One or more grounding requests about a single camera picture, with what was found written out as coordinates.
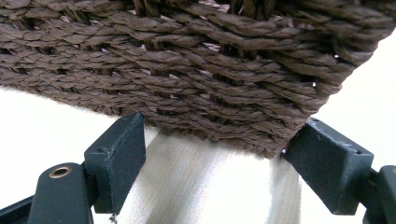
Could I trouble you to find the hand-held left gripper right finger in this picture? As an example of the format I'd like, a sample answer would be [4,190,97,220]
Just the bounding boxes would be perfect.
[283,117,375,217]

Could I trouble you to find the brown woven basket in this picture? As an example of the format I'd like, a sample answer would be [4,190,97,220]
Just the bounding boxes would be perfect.
[0,0,396,160]

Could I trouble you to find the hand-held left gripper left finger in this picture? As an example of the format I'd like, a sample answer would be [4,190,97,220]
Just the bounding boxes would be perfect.
[83,111,148,216]

